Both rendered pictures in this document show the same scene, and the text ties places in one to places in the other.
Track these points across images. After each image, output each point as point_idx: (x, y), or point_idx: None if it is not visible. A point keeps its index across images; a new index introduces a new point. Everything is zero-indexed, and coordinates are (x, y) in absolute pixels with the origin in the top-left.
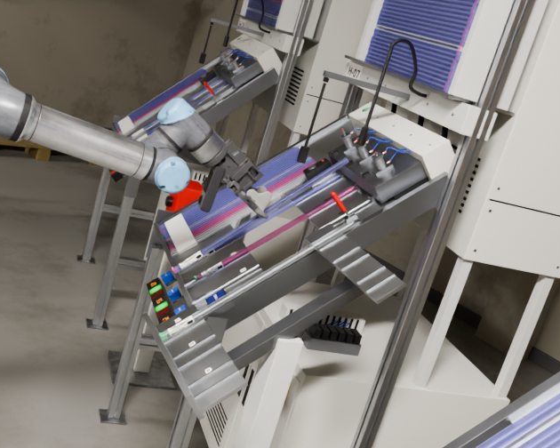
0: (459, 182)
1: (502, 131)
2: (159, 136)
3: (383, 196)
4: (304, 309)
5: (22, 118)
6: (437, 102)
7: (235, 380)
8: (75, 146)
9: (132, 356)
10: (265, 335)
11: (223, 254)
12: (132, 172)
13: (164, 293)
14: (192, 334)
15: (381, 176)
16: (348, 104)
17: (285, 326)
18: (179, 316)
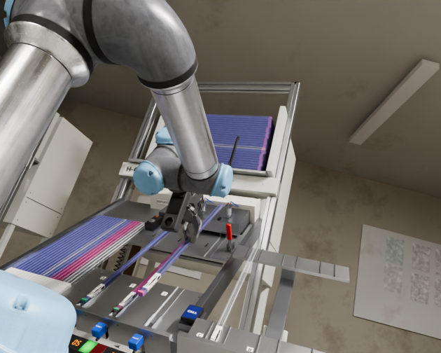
0: (271, 223)
1: (266, 199)
2: (169, 153)
3: (239, 230)
4: (279, 304)
5: (196, 61)
6: (243, 178)
7: None
8: (200, 120)
9: None
10: (275, 330)
11: (120, 288)
12: (208, 168)
13: (74, 335)
14: (236, 342)
15: (233, 218)
16: (123, 191)
17: (283, 319)
18: (196, 332)
